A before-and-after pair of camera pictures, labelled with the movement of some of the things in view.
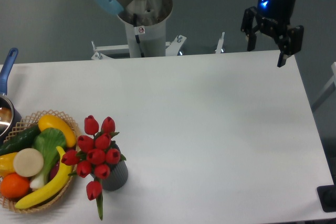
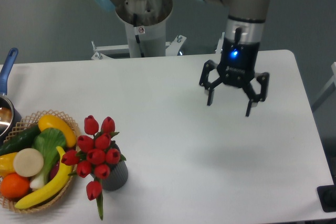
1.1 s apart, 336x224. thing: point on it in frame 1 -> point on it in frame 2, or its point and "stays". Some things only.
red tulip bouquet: x=96 y=152 stays
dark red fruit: x=54 y=171 stays
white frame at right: x=327 y=91 stays
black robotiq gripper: x=274 y=13 -> x=237 y=68
